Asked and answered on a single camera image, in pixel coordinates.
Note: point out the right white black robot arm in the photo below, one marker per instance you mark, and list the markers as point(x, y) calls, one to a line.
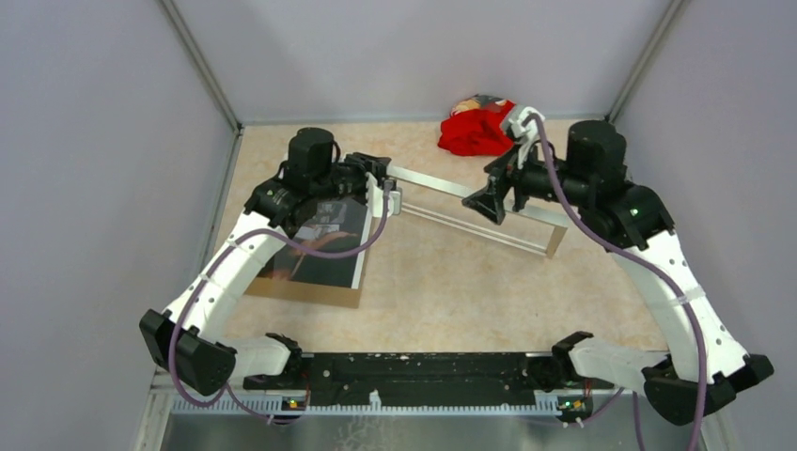
point(703, 367)

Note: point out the wooden picture frame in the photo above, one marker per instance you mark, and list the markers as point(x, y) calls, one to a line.
point(532, 229)

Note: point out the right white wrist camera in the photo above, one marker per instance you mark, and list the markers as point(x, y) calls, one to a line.
point(521, 126)

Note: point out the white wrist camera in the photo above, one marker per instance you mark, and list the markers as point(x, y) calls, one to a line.
point(521, 126)
point(384, 196)

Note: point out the red cloth bundle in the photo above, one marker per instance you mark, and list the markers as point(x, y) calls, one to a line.
point(473, 127)

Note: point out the aluminium rail front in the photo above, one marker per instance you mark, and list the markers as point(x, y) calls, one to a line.
point(264, 422)

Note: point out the printed photo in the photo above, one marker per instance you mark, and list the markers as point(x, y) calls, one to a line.
point(337, 226)

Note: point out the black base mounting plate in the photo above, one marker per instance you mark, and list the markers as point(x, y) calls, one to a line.
point(424, 380)

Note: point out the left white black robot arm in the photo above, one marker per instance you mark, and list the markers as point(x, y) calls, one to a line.
point(184, 339)

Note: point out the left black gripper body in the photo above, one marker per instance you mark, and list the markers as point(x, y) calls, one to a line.
point(350, 178)

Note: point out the brown cardboard backing board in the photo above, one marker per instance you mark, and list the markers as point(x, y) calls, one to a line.
point(307, 293)

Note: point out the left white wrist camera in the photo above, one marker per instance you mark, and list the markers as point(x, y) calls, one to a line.
point(384, 196)

